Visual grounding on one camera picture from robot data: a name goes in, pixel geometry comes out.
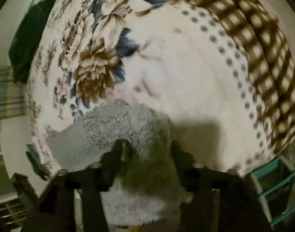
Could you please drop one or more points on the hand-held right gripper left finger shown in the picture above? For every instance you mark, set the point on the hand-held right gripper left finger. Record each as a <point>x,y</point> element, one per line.
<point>112,164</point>

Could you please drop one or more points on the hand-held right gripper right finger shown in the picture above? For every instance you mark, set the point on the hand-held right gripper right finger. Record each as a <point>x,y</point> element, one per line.
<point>186,171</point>

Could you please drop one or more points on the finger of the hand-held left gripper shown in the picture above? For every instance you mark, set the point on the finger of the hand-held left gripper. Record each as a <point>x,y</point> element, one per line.
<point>26,191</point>

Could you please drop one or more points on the grey fleece pants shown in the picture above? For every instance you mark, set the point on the grey fleece pants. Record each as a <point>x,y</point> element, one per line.
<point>128,125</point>

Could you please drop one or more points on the white radiator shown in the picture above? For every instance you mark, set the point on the white radiator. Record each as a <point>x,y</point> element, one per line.
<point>9,212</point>

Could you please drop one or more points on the teal storage rack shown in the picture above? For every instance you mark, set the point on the teal storage rack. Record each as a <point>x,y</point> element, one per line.
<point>282,181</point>

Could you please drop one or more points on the striped grey curtain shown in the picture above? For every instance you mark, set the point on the striped grey curtain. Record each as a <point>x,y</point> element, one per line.
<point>7,94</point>

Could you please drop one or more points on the floral printed blanket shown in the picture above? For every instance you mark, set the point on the floral printed blanket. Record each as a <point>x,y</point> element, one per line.
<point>181,65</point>

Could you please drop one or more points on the dark green plush blanket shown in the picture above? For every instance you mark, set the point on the dark green plush blanket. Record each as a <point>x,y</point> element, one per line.
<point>29,36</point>

